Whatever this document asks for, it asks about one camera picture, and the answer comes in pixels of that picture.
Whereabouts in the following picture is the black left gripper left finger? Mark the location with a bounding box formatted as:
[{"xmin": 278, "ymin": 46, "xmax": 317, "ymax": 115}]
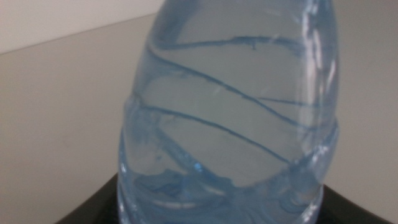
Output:
[{"xmin": 55, "ymin": 173, "xmax": 121, "ymax": 224}]

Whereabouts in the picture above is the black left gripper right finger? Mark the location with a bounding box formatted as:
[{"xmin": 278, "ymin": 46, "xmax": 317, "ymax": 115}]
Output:
[{"xmin": 318, "ymin": 185, "xmax": 396, "ymax": 224}]

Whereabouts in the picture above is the clear water bottle blue cap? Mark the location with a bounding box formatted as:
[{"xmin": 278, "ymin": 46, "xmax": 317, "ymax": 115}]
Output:
[{"xmin": 117, "ymin": 0, "xmax": 340, "ymax": 224}]

